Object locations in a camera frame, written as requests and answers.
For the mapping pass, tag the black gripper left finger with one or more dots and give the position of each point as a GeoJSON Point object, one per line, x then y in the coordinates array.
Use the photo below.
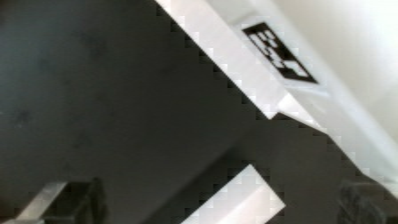
{"type": "Point", "coordinates": [67, 204]}

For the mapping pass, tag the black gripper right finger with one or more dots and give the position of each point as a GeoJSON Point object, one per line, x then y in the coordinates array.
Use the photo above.
{"type": "Point", "coordinates": [367, 204]}

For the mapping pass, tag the white front drawer box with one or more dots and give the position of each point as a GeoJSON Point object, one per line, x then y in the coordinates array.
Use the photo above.
{"type": "Point", "coordinates": [244, 204]}

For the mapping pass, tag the white drawer cabinet frame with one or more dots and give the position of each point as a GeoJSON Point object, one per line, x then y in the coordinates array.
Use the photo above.
{"type": "Point", "coordinates": [308, 54]}

